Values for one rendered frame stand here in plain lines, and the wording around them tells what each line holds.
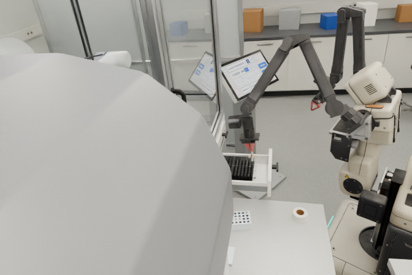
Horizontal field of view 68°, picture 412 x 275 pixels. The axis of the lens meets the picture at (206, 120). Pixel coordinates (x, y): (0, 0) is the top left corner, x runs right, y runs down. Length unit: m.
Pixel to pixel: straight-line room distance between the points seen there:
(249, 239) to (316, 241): 0.30
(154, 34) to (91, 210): 0.68
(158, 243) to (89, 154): 0.14
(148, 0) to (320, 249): 1.22
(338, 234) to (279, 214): 0.70
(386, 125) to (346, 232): 0.89
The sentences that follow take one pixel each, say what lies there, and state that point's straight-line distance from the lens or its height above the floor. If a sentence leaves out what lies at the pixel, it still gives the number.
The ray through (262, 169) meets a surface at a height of 0.84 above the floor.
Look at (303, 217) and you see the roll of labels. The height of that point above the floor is 0.80.
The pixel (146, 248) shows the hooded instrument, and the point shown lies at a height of 1.63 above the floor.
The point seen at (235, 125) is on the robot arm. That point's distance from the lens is 1.58.
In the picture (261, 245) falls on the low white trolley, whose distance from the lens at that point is 1.51.
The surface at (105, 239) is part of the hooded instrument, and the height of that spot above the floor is 1.67.
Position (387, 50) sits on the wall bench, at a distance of 4.70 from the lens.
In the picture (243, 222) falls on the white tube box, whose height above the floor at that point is 0.79.
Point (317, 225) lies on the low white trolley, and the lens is 1.62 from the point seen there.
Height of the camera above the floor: 1.93
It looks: 28 degrees down
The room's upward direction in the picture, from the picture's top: 6 degrees counter-clockwise
